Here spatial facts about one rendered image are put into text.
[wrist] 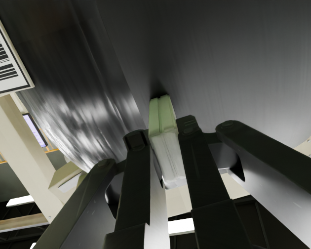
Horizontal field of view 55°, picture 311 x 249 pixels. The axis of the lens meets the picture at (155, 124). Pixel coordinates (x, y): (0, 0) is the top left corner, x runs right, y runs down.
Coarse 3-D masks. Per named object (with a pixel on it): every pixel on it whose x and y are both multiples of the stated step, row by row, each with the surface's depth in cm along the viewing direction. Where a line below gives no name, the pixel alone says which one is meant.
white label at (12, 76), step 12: (0, 24) 19; (0, 36) 20; (0, 48) 20; (12, 48) 20; (0, 60) 21; (12, 60) 20; (0, 72) 21; (12, 72) 21; (24, 72) 20; (0, 84) 22; (12, 84) 21; (24, 84) 21
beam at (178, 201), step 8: (80, 176) 95; (224, 176) 82; (232, 184) 84; (168, 192) 84; (176, 192) 84; (184, 192) 84; (232, 192) 85; (240, 192) 85; (168, 200) 85; (176, 200) 85; (184, 200) 85; (168, 208) 87; (176, 208) 87; (184, 208) 87; (168, 216) 88
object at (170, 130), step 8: (160, 96) 21; (168, 96) 21; (160, 104) 20; (168, 104) 19; (160, 112) 18; (168, 112) 18; (168, 120) 16; (168, 128) 15; (176, 128) 15; (168, 136) 15; (176, 136) 15; (168, 144) 15; (176, 144) 15; (176, 152) 16; (176, 160) 16; (176, 168) 16; (184, 176) 16
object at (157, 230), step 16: (128, 144) 15; (144, 144) 15; (128, 160) 14; (144, 160) 13; (128, 176) 13; (144, 176) 12; (128, 192) 11; (144, 192) 11; (160, 192) 13; (128, 208) 10; (144, 208) 10; (160, 208) 12; (128, 224) 10; (144, 224) 8; (160, 224) 11; (112, 240) 8; (128, 240) 8; (144, 240) 8; (160, 240) 10
